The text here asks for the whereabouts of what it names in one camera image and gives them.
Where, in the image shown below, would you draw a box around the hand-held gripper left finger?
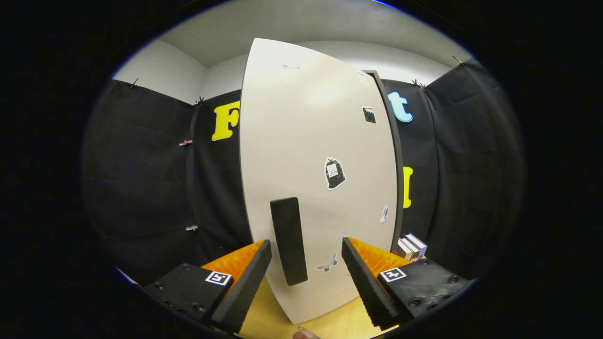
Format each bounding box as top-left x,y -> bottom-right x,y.
141,239 -> 273,335

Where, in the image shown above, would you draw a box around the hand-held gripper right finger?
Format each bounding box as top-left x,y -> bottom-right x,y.
341,237 -> 474,331

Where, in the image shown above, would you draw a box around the black door handle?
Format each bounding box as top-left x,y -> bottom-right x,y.
269,197 -> 309,286

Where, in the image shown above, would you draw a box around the grey shoe cabinet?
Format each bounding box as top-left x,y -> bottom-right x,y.
363,70 -> 406,255

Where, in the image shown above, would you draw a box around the beige shoe cabinet door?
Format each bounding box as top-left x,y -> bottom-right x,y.
239,38 -> 399,325

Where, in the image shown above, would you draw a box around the white brown box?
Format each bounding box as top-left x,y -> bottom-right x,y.
397,238 -> 416,262

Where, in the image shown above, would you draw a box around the white purple box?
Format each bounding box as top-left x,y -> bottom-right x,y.
405,233 -> 428,259

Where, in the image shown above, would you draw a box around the black backdrop cloth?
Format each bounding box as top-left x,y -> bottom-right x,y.
80,59 -> 526,288

